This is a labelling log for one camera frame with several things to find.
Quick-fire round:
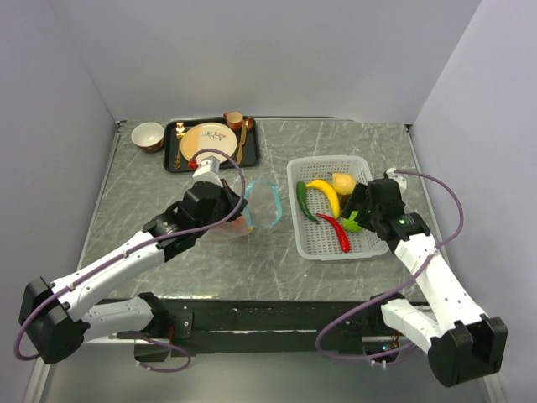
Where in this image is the yellow toy potato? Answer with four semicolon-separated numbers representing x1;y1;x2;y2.
331;172;357;196

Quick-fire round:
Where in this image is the green toy fruit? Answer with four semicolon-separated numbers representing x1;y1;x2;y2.
341;211;362;233

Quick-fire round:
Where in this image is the orange toy pumpkin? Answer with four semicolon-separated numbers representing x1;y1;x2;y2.
232;215;248;229

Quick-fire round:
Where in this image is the yellow toy banana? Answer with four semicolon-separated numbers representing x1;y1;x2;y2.
305;179;341;219

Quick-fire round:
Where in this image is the red chili pepper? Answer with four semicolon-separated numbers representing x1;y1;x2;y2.
316;213;351;253

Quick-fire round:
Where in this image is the clear zip top bag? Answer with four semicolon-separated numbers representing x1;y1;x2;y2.
201;179;283;242

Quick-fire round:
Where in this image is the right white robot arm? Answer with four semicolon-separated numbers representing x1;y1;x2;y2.
342;173;508;387

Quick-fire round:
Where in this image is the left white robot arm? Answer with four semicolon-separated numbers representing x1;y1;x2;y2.
14;180;248;364

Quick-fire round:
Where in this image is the white plastic basket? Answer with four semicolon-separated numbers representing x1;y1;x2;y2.
286;155;388;261

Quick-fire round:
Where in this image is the green chili pepper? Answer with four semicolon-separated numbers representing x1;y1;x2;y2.
295;181;319;224

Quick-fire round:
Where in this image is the black serving tray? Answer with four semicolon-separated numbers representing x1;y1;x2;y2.
163;117;260;174

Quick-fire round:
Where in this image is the orange and cream plate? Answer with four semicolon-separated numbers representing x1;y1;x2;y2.
180;123;237;161

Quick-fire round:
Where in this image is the gold fork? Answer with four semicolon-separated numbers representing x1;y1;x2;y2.
174;122;185;170

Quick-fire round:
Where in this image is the gold knife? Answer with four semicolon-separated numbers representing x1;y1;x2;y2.
235;119;248;165

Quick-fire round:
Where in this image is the white and red bowl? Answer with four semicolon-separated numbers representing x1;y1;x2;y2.
131;122;164;154

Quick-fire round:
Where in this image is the orange cup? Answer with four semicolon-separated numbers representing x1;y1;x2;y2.
223;111;244;131

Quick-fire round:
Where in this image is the gold spoon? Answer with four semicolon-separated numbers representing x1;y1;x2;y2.
244;118;255;132

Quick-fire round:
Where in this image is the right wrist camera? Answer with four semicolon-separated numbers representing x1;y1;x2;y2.
384;168;407;191

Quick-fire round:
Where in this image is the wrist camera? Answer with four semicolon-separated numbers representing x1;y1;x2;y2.
384;168;407;191
188;156;222;187

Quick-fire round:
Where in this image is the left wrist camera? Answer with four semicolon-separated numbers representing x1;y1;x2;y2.
188;156;222;187

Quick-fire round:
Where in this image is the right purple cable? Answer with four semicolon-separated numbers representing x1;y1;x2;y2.
315;169;465;367

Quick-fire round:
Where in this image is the purple cable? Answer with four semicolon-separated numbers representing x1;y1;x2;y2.
13;148;248;374
315;169;465;367

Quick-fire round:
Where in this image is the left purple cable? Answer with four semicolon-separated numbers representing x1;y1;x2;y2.
13;148;248;374

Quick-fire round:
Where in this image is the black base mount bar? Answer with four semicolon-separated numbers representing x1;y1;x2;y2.
117;293;420;364

